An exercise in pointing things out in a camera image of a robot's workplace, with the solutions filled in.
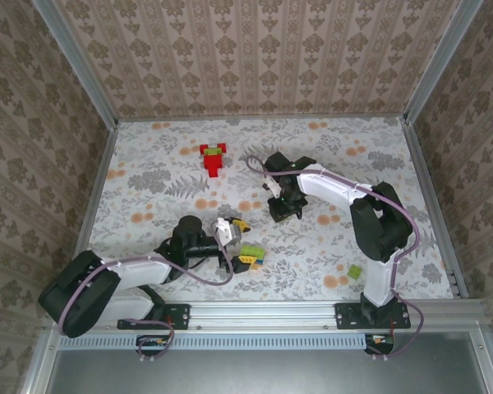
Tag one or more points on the long green lego brick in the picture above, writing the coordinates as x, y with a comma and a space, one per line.
252, 250

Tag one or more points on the red lego brick stack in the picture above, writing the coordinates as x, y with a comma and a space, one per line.
213, 163

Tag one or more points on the small red lego brick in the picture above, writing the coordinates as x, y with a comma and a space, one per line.
221, 147

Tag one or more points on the small lime green lego brick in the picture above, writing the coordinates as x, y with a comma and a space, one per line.
354, 272

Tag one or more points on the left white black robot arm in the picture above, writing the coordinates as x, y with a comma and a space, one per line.
139, 271

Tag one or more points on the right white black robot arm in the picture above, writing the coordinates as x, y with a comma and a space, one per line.
328, 186

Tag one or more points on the floral patterned table cover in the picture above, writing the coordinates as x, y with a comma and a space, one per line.
271, 131

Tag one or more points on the grey metal plate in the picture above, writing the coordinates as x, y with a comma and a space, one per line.
271, 373

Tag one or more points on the black wiring board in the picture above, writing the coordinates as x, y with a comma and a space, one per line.
380, 342
152, 342

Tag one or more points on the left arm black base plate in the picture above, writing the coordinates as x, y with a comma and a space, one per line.
176, 316

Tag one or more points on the aluminium back frame rail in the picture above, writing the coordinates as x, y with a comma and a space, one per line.
263, 118

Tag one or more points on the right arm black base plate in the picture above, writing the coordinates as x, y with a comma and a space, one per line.
347, 318

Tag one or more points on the aluminium corner post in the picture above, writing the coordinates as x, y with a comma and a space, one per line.
76, 61
439, 61

